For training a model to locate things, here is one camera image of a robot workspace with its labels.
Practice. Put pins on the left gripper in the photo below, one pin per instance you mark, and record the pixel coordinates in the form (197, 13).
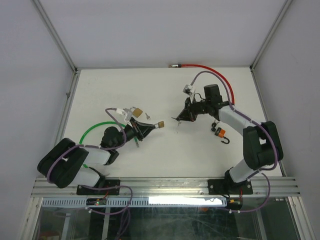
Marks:
(144, 129)

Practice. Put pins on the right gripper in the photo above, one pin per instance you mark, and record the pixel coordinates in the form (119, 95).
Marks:
(186, 116)

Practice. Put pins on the small padlock silver keys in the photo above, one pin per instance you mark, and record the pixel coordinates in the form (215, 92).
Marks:
(178, 122)

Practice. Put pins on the large brass padlock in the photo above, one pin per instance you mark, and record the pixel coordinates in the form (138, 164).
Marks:
(136, 112)

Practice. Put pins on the small brass padlock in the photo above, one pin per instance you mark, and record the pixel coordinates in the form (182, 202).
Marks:
(160, 125)

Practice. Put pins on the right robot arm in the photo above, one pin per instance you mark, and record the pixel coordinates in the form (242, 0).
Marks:
(262, 149)

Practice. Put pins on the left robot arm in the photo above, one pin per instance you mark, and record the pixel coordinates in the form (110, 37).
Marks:
(63, 165)

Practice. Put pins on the orange black padlock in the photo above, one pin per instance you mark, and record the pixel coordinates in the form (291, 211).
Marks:
(221, 134)

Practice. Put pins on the red cable lock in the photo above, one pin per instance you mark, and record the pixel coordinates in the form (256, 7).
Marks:
(224, 80)

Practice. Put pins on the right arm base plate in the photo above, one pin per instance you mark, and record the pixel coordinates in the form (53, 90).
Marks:
(221, 187)

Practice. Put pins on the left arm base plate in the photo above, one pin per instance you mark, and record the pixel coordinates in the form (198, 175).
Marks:
(108, 187)

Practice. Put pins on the aluminium mounting rail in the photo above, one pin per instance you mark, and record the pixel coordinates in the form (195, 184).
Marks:
(256, 187)

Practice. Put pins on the slotted cable duct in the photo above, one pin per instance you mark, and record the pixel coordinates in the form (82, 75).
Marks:
(136, 202)

